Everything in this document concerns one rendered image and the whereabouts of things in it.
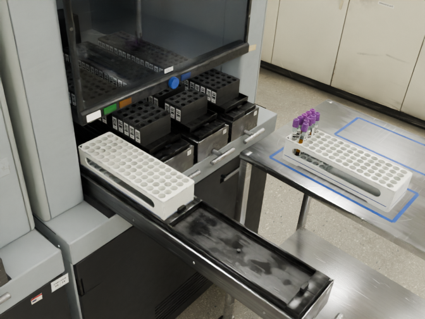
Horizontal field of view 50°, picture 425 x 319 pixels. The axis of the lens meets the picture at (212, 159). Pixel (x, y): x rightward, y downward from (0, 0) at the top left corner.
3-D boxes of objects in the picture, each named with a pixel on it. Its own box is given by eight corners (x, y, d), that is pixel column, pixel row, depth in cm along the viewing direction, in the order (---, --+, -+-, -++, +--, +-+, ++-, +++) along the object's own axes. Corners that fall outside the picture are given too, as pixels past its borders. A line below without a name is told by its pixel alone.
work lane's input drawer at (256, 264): (67, 185, 119) (63, 157, 113) (110, 162, 128) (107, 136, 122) (312, 363, 82) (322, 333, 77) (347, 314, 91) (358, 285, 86)
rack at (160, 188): (80, 167, 114) (76, 146, 111) (110, 150, 121) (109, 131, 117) (164, 224, 99) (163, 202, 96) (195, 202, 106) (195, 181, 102)
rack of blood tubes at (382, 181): (281, 157, 119) (284, 137, 116) (301, 143, 126) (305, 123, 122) (388, 212, 104) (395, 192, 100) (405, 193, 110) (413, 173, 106)
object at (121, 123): (149, 119, 131) (148, 101, 128) (154, 122, 130) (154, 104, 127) (118, 135, 124) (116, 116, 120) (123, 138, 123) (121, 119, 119)
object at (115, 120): (143, 117, 132) (143, 99, 129) (148, 119, 131) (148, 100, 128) (112, 132, 125) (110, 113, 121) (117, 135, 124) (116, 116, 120)
